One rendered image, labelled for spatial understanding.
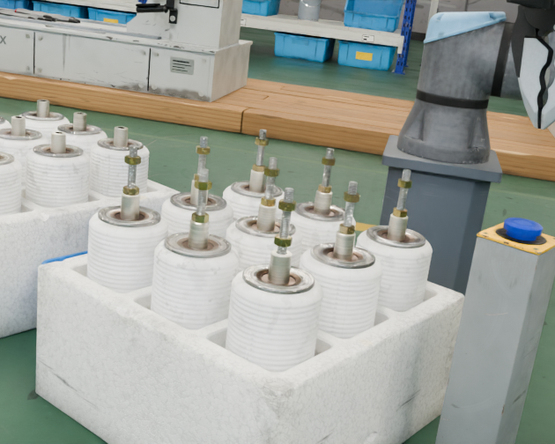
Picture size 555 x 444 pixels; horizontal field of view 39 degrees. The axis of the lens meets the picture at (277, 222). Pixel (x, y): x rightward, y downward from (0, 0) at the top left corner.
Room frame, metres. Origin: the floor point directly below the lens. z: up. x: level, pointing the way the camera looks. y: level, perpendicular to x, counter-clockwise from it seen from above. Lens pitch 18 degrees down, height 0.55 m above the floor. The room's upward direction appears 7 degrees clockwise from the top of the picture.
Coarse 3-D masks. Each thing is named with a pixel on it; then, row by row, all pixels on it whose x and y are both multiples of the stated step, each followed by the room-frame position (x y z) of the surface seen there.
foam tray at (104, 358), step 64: (64, 320) 0.84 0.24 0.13; (128, 320) 0.77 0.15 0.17; (384, 320) 0.86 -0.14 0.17; (448, 320) 0.92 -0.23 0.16; (64, 384) 0.84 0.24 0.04; (128, 384) 0.77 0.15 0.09; (192, 384) 0.71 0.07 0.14; (256, 384) 0.66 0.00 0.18; (320, 384) 0.69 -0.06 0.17; (384, 384) 0.80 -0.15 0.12
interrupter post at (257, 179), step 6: (252, 174) 1.07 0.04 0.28; (258, 174) 1.07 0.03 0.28; (264, 174) 1.07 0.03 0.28; (252, 180) 1.07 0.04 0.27; (258, 180) 1.07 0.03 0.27; (264, 180) 1.08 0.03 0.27; (252, 186) 1.07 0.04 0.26; (258, 186) 1.07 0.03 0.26; (264, 186) 1.08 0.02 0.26; (258, 192) 1.07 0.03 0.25
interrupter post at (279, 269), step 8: (272, 256) 0.74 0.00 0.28; (280, 256) 0.74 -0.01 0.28; (288, 256) 0.74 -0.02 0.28; (272, 264) 0.74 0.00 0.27; (280, 264) 0.74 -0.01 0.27; (288, 264) 0.74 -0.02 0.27; (272, 272) 0.74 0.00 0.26; (280, 272) 0.74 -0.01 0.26; (288, 272) 0.74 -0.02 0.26; (272, 280) 0.74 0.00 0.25; (280, 280) 0.74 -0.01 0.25; (288, 280) 0.75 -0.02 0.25
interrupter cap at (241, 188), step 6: (234, 186) 1.08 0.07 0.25; (240, 186) 1.08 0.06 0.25; (246, 186) 1.09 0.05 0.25; (276, 186) 1.10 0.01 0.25; (240, 192) 1.05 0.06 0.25; (246, 192) 1.05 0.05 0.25; (252, 192) 1.06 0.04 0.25; (264, 192) 1.08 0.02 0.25; (276, 192) 1.07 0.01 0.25; (282, 192) 1.07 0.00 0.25
